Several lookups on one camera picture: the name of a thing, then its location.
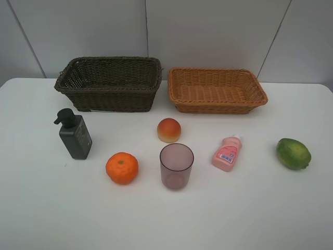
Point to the peach coloured bread bun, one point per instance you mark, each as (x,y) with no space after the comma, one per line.
(169,130)

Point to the translucent purple plastic cup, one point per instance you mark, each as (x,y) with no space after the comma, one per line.
(176,161)

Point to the orange mandarin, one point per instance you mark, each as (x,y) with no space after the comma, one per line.
(122,168)

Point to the pink lotion bottle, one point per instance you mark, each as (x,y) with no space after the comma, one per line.
(226,155)

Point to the dark green pump bottle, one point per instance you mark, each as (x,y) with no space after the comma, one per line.
(74,134)

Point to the green lime fruit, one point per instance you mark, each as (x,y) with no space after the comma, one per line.
(293,154)

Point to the light orange wicker basket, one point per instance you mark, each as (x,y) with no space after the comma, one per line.
(214,90)

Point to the dark brown wicker basket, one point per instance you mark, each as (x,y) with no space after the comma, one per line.
(117,84)

